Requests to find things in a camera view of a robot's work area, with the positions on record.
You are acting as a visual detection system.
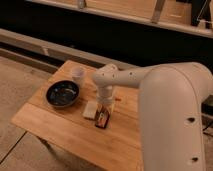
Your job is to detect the wooden shelf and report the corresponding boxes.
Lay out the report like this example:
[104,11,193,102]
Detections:
[27,0,213,39]

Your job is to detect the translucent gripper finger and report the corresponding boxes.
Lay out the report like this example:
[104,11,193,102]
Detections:
[108,103,115,116]
[96,103,103,115]

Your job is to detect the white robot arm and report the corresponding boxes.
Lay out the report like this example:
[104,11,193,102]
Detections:
[92,62,213,171]

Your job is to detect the black cable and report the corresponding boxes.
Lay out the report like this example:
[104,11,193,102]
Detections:
[201,119,213,138]

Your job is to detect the white sponge block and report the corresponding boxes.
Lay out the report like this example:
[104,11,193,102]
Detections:
[83,101,97,119]

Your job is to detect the dark ceramic bowl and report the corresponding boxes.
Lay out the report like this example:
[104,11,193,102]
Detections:
[46,80,80,108]

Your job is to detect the wooden table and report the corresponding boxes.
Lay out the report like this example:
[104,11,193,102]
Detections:
[12,60,143,171]

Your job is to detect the white ceramic cup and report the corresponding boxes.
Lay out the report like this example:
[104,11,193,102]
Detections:
[72,67,85,81]

